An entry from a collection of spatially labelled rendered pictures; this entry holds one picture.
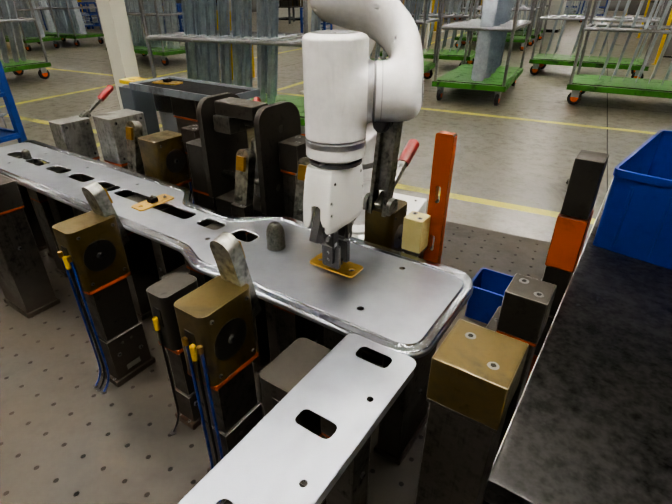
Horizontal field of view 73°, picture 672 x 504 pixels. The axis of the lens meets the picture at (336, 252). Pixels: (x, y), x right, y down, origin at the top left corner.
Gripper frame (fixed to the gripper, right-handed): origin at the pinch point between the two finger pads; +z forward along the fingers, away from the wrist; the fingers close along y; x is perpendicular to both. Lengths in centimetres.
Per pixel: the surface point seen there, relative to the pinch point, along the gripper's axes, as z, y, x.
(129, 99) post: -8, -30, -94
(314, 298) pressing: 3.0, 8.8, 2.1
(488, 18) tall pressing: -3, -619, -176
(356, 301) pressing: 3.0, 6.0, 7.6
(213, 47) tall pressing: 19, -326, -383
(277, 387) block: 5.0, 23.6, 7.5
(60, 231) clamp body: -1.6, 22.0, -40.0
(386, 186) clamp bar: -6.9, -13.4, 1.3
